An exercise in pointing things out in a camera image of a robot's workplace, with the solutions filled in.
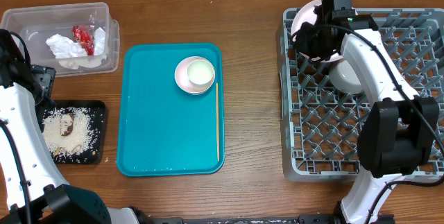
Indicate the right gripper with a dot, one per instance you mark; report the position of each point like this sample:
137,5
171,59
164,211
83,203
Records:
300,43

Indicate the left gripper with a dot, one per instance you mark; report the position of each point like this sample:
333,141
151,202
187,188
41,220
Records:
44,75

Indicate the large pink plate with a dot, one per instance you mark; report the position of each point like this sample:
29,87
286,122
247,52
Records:
307,14

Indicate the white tissue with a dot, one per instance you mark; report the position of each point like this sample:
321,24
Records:
69,52

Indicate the grey bowl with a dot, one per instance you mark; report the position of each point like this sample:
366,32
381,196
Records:
344,78

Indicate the food scraps rice pile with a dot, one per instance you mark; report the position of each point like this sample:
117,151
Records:
69,131

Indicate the red snack wrapper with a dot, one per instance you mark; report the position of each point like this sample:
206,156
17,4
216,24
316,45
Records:
83,35

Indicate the black rectangular tray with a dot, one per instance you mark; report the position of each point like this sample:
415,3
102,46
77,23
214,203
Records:
99,113

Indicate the wooden chopstick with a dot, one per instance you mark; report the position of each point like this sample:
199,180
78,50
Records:
217,122

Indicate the white cup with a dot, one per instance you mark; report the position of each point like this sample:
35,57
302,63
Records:
200,73

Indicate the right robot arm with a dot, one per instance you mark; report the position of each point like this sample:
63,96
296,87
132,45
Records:
398,133

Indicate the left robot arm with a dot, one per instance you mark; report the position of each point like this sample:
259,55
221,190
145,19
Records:
36,190

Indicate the grey dishwasher rack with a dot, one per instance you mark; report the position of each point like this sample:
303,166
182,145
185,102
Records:
320,124

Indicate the clear plastic storage bin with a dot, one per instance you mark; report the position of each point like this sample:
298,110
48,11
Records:
36,25

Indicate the teal serving tray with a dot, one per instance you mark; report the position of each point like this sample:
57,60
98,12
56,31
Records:
162,129

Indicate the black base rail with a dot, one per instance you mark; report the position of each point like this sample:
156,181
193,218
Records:
302,219

